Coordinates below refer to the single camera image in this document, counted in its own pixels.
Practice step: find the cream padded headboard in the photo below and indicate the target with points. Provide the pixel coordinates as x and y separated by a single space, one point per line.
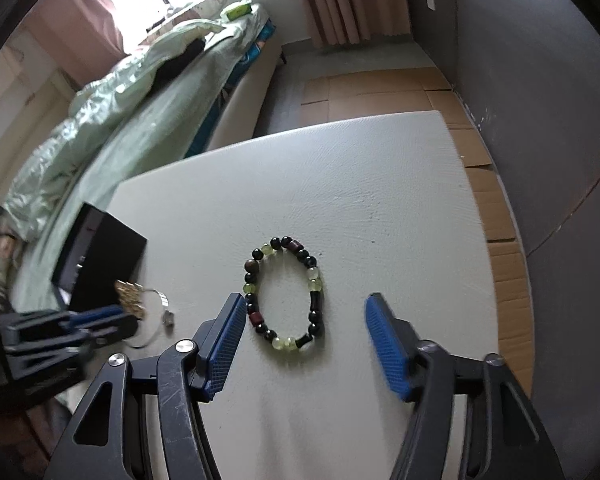
10 110

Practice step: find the flattened cardboard sheets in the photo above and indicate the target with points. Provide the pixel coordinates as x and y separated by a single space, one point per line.
500 220

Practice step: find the white square table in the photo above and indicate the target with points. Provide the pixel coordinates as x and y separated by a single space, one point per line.
370 200

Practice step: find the blue cartoon printed sheet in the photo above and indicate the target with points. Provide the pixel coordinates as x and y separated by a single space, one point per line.
252 50

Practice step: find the small green packet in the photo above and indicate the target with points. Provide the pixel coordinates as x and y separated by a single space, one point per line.
237 11

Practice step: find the light green quilt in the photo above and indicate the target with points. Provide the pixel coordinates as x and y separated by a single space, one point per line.
110 95

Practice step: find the black box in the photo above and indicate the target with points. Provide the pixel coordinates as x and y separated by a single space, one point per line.
100 255

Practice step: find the thin silver bangle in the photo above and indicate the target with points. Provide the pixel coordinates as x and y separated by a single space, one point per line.
167 319

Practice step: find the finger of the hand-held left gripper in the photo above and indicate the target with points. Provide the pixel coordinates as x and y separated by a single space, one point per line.
100 332
95 315

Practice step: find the pink curtain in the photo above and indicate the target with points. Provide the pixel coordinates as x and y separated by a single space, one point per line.
340 0
80 15

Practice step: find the bed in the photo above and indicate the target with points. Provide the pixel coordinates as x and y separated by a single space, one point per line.
155 125

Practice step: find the light green bedsheet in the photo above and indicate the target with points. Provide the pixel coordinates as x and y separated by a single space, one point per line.
180 100

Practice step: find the floral printed quilt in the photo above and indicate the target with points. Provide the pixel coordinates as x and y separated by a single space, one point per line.
205 5

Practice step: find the patterned pillow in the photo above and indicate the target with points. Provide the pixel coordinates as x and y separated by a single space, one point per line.
0 260

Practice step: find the black cloth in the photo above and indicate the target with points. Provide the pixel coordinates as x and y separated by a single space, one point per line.
177 60

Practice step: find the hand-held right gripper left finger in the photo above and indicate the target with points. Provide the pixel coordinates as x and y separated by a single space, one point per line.
225 345

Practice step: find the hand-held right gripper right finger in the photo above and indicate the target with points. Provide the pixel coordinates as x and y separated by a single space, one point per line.
385 345

